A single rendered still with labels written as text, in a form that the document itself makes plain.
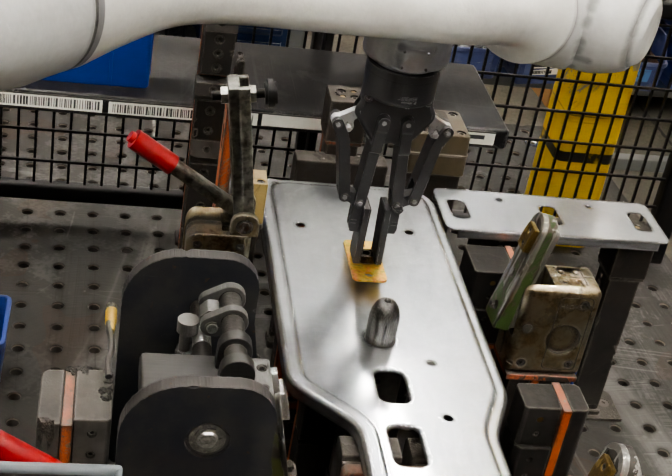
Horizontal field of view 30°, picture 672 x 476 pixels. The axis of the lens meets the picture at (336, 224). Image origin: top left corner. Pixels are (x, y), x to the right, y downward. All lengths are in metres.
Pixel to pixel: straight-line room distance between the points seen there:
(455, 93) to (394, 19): 0.81
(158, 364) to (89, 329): 0.82
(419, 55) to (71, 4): 0.49
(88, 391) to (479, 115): 0.86
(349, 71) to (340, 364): 0.65
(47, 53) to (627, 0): 0.51
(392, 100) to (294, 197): 0.30
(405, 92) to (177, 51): 0.60
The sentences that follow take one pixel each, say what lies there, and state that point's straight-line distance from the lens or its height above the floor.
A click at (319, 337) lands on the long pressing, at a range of 1.27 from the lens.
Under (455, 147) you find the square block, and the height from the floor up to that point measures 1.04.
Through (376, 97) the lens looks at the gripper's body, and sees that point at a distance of 1.26.
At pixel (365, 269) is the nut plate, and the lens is 1.37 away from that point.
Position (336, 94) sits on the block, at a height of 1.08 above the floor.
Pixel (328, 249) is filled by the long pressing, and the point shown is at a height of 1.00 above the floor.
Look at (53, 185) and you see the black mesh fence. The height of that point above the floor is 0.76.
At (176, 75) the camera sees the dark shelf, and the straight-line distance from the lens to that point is 1.71.
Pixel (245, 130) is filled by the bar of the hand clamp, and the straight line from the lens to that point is 1.27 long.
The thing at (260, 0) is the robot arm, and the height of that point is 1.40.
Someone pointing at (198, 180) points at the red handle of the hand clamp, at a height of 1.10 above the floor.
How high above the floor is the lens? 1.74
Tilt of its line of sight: 30 degrees down
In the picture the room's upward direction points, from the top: 10 degrees clockwise
